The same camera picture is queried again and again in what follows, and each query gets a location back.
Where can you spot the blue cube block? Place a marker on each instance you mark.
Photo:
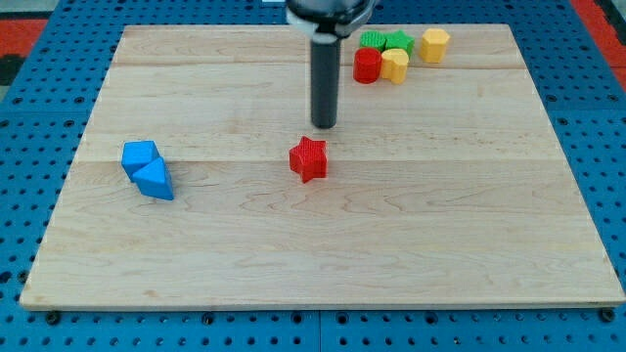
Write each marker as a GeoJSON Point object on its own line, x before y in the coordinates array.
{"type": "Point", "coordinates": [136, 155]}

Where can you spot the blue triangular block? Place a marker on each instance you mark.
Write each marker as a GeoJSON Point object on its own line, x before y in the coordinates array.
{"type": "Point", "coordinates": [154, 180]}

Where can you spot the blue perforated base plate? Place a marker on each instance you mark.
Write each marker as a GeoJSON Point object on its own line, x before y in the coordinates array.
{"type": "Point", "coordinates": [47, 106]}

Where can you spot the green cylinder block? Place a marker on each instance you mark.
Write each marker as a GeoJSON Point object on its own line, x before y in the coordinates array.
{"type": "Point", "coordinates": [373, 39]}

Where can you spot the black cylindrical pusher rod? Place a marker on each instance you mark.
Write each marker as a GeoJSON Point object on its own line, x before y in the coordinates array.
{"type": "Point", "coordinates": [324, 79]}

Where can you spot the yellow heart block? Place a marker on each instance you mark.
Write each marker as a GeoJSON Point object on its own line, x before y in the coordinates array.
{"type": "Point", "coordinates": [394, 65]}

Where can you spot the yellow hexagon block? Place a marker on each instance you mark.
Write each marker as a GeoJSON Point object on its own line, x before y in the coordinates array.
{"type": "Point", "coordinates": [434, 45]}

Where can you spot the green star block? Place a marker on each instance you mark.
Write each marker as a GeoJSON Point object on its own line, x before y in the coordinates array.
{"type": "Point", "coordinates": [400, 40]}

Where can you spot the red cylinder block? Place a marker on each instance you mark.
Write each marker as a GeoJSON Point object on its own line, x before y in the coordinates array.
{"type": "Point", "coordinates": [366, 65]}

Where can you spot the wooden board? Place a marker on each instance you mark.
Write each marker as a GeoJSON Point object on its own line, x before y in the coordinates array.
{"type": "Point", "coordinates": [448, 191]}

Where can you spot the red star block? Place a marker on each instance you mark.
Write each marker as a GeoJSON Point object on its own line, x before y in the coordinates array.
{"type": "Point", "coordinates": [309, 159]}

